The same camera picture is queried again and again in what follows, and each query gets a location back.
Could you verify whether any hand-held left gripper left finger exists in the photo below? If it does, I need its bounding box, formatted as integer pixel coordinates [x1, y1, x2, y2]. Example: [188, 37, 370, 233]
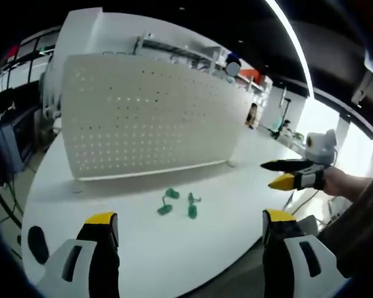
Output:
[36, 211, 121, 298]

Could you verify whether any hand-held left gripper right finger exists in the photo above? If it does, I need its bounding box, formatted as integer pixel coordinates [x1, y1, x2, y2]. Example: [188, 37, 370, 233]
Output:
[261, 209, 351, 298]

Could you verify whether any green hook assembly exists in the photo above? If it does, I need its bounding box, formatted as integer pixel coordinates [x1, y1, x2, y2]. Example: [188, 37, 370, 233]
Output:
[157, 187, 181, 216]
[186, 192, 203, 220]

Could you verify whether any white perforated mounting plate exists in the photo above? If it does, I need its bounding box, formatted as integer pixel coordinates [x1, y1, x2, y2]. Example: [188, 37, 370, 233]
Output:
[61, 53, 253, 194]

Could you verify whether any black oval table grommet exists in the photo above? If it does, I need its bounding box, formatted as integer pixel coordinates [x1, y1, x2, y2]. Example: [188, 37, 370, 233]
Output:
[27, 225, 50, 266]

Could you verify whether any dark electric scooter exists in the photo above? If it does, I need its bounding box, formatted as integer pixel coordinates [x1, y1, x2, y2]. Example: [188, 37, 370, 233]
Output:
[268, 97, 292, 140]

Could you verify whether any orange sign panel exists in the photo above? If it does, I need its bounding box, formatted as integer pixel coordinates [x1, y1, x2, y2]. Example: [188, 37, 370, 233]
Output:
[238, 68, 262, 84]

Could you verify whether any long ceiling light strip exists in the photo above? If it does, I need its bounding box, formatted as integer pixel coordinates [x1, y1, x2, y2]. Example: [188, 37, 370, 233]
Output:
[264, 0, 315, 101]

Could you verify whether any grey equipment cabinet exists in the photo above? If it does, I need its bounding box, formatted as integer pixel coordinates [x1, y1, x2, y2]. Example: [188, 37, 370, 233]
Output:
[0, 119, 30, 176]

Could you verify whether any white storage shelf rack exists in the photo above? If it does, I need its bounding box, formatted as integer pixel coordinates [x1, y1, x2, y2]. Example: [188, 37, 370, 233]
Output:
[133, 32, 273, 94]

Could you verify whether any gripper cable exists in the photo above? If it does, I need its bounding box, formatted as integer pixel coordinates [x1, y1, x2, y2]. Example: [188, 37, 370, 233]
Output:
[283, 188, 320, 215]

